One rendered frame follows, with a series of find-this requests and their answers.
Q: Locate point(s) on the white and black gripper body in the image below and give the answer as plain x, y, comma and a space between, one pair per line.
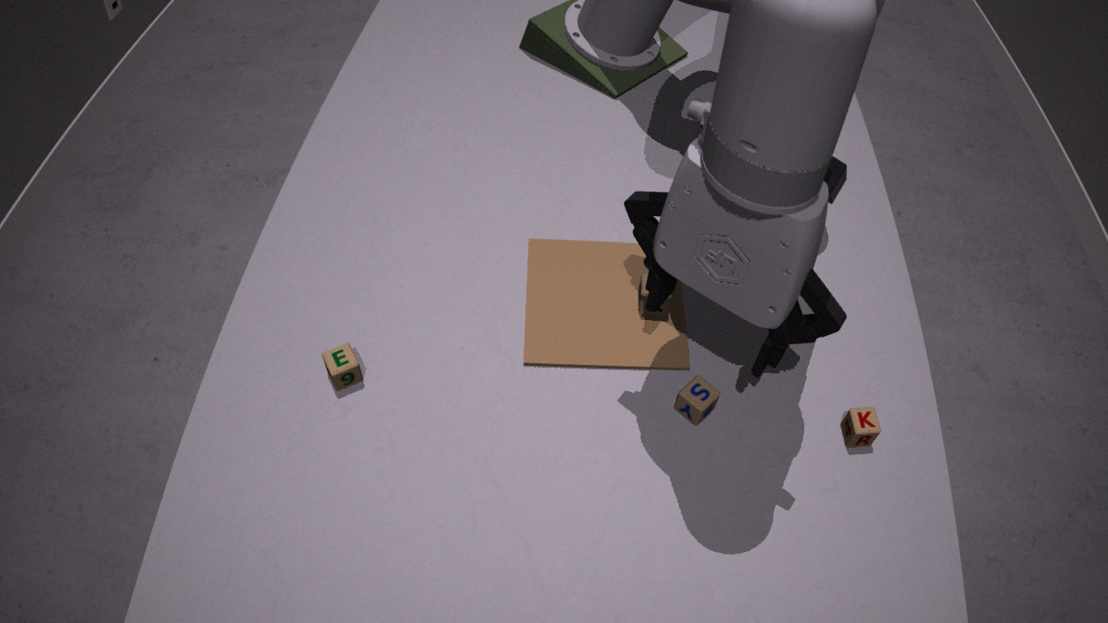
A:
731, 250

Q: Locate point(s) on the tan flat square mat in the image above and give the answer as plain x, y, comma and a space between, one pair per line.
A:
582, 309

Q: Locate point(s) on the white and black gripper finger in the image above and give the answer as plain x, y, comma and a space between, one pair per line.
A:
641, 207
827, 319

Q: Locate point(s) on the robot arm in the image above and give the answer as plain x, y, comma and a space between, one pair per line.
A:
788, 68

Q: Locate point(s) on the wooden letter block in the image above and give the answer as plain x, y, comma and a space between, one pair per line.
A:
860, 427
696, 400
342, 366
642, 298

